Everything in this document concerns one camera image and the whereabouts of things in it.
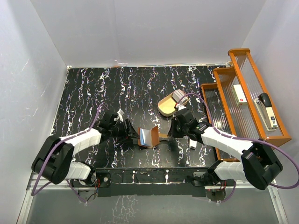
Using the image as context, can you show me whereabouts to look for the brown leather card holder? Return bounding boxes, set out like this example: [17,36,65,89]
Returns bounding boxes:
[138,126,168,148]

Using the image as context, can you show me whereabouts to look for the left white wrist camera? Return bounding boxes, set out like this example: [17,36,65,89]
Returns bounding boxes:
[117,109,124,122]

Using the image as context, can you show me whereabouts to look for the stack of credit cards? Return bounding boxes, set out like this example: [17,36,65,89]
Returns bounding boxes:
[172,90,188,105]

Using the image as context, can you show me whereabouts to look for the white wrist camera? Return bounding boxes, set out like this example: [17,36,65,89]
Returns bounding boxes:
[117,109,124,122]
[175,104,186,112]

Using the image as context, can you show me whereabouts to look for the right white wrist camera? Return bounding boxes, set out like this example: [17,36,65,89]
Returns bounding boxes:
[175,104,186,112]

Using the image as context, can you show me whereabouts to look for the beige oval tray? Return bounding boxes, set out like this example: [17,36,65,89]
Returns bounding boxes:
[158,91,179,117]

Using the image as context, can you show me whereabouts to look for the purple cable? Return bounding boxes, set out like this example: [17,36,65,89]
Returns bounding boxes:
[176,93,299,189]
[30,103,110,196]

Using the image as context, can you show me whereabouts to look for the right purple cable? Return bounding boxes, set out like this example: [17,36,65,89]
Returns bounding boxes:
[176,93,299,189]

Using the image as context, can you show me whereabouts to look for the black beige stapler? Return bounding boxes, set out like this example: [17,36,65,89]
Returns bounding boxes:
[254,92,278,131]

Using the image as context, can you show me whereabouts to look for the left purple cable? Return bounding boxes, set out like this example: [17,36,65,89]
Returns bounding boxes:
[30,103,110,196]

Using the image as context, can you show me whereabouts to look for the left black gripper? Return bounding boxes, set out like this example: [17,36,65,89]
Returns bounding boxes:
[109,119,139,144]

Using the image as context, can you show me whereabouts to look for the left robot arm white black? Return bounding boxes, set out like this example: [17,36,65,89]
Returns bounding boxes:
[31,111,140,186]

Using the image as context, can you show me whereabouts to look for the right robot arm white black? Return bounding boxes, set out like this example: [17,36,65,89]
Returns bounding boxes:
[168,105,283,190]

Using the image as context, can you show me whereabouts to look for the white staple box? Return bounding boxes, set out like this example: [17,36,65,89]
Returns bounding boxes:
[232,84,247,106]

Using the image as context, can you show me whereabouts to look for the orange wooden tiered shelf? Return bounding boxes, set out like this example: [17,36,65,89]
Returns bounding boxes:
[201,48,292,147]

